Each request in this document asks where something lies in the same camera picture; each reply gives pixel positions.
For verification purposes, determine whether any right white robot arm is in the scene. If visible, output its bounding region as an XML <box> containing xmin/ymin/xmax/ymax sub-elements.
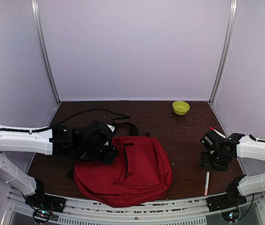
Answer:
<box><xmin>199</xmin><ymin>128</ymin><xmax>265</xmax><ymax>207</ymax></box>

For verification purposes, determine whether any yellow-green plastic bowl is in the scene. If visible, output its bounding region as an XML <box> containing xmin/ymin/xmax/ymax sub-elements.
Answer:
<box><xmin>172</xmin><ymin>101</ymin><xmax>190</xmax><ymax>115</ymax></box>

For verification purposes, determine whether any right aluminium frame post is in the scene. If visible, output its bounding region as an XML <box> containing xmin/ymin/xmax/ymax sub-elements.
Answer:
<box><xmin>209</xmin><ymin>0</ymin><xmax>239</xmax><ymax>105</ymax></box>

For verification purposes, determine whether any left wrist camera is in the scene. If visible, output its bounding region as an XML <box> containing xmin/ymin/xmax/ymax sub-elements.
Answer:
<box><xmin>107</xmin><ymin>121</ymin><xmax>119</xmax><ymax>134</ymax></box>

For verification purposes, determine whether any aluminium frame post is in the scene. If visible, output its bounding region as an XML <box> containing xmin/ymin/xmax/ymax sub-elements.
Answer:
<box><xmin>31</xmin><ymin>0</ymin><xmax>61</xmax><ymax>104</ymax></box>
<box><xmin>209</xmin><ymin>0</ymin><xmax>239</xmax><ymax>105</ymax></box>

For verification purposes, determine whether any red-capped white marker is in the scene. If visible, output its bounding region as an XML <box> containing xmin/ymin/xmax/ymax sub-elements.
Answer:
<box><xmin>209</xmin><ymin>127</ymin><xmax>226</xmax><ymax>139</ymax></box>

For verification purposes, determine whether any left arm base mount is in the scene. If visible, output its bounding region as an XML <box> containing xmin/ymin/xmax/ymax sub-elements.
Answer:
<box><xmin>22</xmin><ymin>179</ymin><xmax>66</xmax><ymax>225</ymax></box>

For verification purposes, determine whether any left aluminium frame post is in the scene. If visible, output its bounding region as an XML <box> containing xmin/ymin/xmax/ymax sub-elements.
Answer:
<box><xmin>31</xmin><ymin>0</ymin><xmax>61</xmax><ymax>104</ymax></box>

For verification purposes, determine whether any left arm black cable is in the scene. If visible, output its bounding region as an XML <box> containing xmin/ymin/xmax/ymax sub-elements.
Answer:
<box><xmin>0</xmin><ymin>108</ymin><xmax>131</xmax><ymax>134</ymax></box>

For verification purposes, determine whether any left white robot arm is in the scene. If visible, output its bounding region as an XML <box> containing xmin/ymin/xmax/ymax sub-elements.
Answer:
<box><xmin>0</xmin><ymin>120</ymin><xmax>119</xmax><ymax>208</ymax></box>

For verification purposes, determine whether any red backpack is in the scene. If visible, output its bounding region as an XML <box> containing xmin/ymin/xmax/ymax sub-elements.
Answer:
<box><xmin>68</xmin><ymin>122</ymin><xmax>173</xmax><ymax>208</ymax></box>

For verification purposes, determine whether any pink-capped white marker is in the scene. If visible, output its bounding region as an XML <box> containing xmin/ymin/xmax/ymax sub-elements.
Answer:
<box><xmin>204</xmin><ymin>171</ymin><xmax>210</xmax><ymax>196</ymax></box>

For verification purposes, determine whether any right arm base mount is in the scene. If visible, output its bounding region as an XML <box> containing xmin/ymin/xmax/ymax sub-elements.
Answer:
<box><xmin>206</xmin><ymin>176</ymin><xmax>255</xmax><ymax>224</ymax></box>

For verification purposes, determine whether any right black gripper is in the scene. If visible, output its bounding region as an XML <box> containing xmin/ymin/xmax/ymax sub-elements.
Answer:
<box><xmin>199</xmin><ymin>149</ymin><xmax>229</xmax><ymax>171</ymax></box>

